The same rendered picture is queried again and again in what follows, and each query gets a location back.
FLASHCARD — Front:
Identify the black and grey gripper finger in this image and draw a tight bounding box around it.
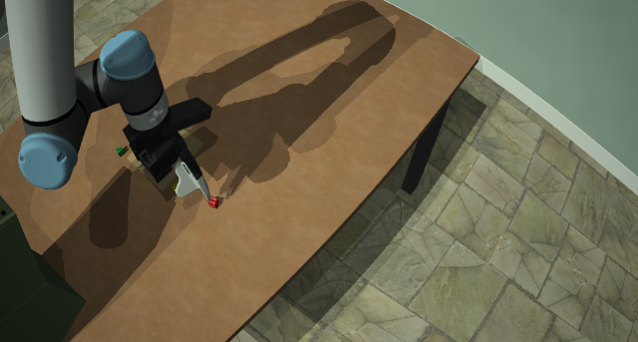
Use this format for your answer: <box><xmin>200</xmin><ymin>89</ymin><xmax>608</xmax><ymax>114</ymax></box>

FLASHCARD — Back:
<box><xmin>174</xmin><ymin>144</ymin><xmax>211</xmax><ymax>201</ymax></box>

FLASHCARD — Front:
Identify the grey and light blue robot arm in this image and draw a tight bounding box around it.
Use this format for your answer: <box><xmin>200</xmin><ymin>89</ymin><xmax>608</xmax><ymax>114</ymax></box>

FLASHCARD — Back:
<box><xmin>0</xmin><ymin>0</ymin><xmax>212</xmax><ymax>190</ymax></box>

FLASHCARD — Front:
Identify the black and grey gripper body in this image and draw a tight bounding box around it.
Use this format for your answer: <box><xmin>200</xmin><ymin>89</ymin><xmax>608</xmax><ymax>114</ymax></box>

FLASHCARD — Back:
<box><xmin>123</xmin><ymin>106</ymin><xmax>186</xmax><ymax>183</ymax></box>

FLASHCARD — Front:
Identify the translucent tan mat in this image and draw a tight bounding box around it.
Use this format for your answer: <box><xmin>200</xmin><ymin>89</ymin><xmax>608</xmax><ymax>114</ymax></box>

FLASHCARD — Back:
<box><xmin>127</xmin><ymin>130</ymin><xmax>203</xmax><ymax>192</ymax></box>

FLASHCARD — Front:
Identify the red die with white pips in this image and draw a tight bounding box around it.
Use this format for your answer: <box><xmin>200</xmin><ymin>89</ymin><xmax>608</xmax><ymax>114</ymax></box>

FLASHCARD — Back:
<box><xmin>208</xmin><ymin>196</ymin><xmax>219</xmax><ymax>208</ymax></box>

